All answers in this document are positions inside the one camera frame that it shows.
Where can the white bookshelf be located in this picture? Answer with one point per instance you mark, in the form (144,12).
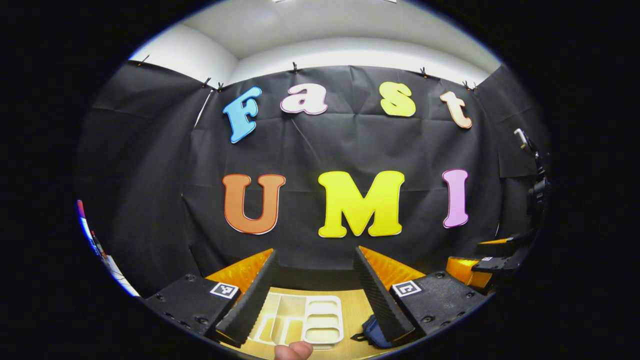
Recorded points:
(322,320)

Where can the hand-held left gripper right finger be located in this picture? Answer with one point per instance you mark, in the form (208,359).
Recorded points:
(380,300)

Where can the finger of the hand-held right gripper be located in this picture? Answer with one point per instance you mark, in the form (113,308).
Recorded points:
(500,264)
(505,246)

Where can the blue schoolbag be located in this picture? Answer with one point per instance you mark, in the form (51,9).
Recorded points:
(372,332)

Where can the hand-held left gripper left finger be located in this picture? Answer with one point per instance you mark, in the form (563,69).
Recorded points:
(247,305)

